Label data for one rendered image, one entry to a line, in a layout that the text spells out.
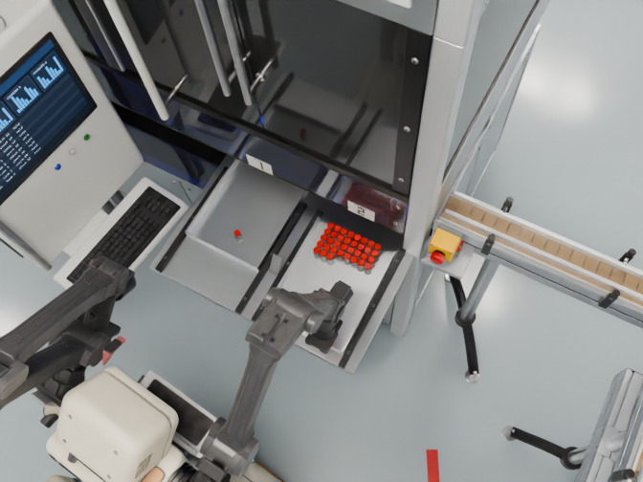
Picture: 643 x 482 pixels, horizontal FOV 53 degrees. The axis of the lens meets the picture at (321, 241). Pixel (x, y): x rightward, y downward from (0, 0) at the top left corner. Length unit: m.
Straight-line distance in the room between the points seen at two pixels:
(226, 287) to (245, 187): 0.34
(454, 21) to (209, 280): 1.15
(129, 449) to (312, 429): 1.43
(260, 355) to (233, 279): 0.78
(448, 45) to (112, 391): 0.95
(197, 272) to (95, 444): 0.73
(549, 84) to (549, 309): 1.18
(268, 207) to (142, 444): 0.93
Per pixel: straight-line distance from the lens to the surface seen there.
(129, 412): 1.41
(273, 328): 1.18
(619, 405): 2.30
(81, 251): 2.22
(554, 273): 1.94
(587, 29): 3.77
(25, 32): 1.74
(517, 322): 2.87
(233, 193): 2.07
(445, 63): 1.20
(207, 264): 1.98
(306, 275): 1.92
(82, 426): 1.42
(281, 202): 2.03
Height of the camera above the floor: 2.67
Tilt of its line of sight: 66 degrees down
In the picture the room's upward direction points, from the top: 8 degrees counter-clockwise
